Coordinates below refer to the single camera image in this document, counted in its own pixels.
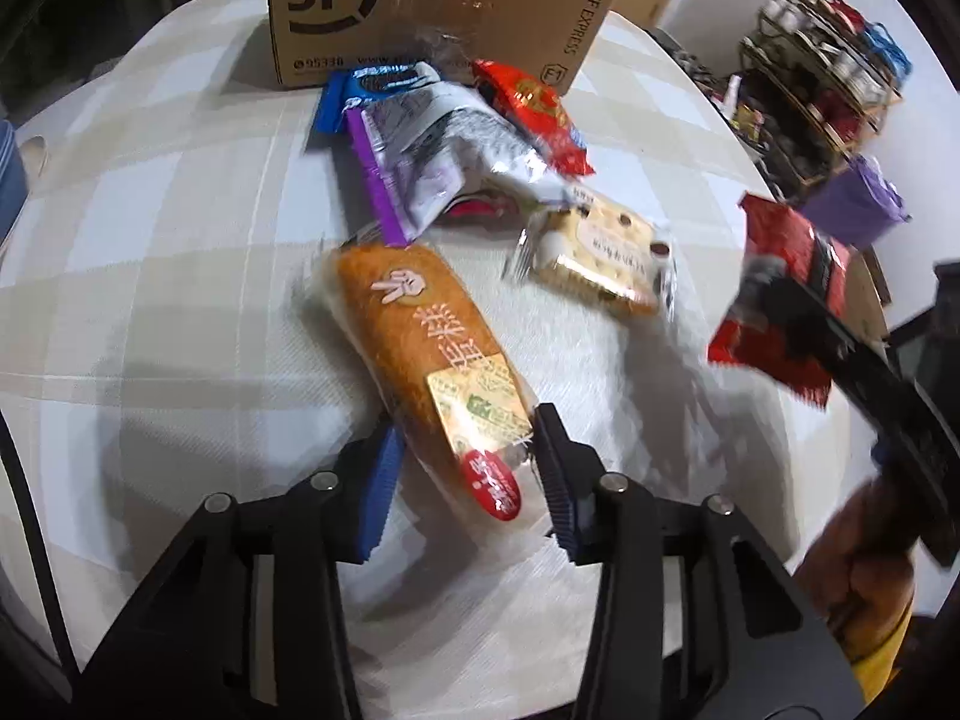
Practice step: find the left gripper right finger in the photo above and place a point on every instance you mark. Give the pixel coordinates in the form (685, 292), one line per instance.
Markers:
(695, 616)

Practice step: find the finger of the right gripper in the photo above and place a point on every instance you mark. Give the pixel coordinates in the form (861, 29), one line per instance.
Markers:
(825, 337)

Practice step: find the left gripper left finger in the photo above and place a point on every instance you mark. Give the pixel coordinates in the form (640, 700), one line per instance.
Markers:
(242, 616)

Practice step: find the dark red snack pack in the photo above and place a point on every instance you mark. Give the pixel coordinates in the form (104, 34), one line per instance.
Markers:
(775, 230)

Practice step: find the packaged orange cake bread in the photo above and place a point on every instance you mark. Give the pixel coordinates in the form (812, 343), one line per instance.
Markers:
(443, 376)

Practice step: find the cracker biscuit pack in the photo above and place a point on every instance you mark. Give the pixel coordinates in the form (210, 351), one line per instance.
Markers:
(599, 252)

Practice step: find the red Oreo snack pack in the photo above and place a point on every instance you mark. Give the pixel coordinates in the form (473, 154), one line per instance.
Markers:
(537, 111)

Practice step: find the silver purple snack bag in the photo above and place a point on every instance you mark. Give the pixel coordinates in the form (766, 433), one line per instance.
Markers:
(425, 150)

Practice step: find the blue Oreo snack pack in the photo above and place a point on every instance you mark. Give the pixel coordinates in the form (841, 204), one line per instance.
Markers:
(364, 85)

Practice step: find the yellow sleeve forearm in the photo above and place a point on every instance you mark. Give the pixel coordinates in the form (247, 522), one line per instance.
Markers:
(874, 670)

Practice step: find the person's right hand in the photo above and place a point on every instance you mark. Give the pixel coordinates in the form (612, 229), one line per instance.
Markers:
(860, 588)

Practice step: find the plaid tablecloth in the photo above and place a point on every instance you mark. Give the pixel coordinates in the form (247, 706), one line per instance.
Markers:
(151, 353)

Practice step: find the wooden shoe rack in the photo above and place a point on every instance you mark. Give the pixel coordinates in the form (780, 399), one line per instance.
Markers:
(822, 79)

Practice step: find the blue bowls stack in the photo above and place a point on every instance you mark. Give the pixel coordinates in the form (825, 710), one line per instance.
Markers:
(14, 188)

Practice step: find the SF cardboard box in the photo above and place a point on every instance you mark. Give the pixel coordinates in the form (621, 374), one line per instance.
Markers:
(548, 39)

